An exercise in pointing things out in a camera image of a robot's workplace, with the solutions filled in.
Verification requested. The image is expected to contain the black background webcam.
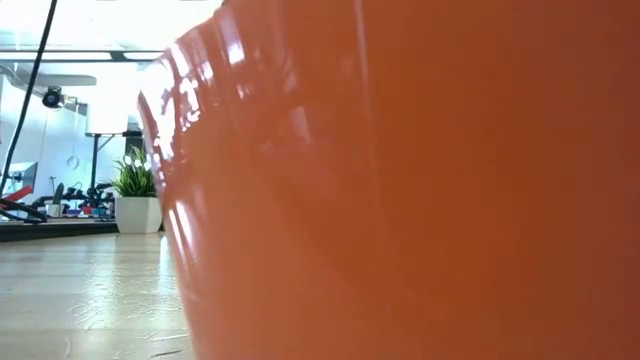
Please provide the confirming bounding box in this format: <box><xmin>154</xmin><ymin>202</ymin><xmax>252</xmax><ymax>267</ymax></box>
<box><xmin>41</xmin><ymin>85</ymin><xmax>66</xmax><ymax>110</ymax></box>

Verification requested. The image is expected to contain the white panel on black stand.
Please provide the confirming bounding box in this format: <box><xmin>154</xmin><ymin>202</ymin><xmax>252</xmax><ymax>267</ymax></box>
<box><xmin>84</xmin><ymin>88</ymin><xmax>144</xmax><ymax>214</ymax></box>

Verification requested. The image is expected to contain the black aluminium table frame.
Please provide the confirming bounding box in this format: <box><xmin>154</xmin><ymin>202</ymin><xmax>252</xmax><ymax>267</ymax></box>
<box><xmin>0</xmin><ymin>219</ymin><xmax>166</xmax><ymax>242</ymax></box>

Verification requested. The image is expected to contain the black hanging cable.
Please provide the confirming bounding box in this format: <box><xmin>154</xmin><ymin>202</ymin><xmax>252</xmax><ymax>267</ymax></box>
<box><xmin>0</xmin><ymin>0</ymin><xmax>59</xmax><ymax>225</ymax></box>

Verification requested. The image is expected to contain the orange plastic mini bowl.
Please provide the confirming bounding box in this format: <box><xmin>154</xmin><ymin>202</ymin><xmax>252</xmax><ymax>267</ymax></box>
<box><xmin>137</xmin><ymin>0</ymin><xmax>640</xmax><ymax>360</ymax></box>

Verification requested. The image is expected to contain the small potted green plant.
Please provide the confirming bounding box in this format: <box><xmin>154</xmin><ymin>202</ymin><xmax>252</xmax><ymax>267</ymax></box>
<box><xmin>107</xmin><ymin>145</ymin><xmax>164</xmax><ymax>235</ymax></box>

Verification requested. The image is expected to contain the black background equipment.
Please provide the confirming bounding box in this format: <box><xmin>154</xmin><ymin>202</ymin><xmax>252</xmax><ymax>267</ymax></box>
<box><xmin>32</xmin><ymin>182</ymin><xmax>117</xmax><ymax>219</ymax></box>

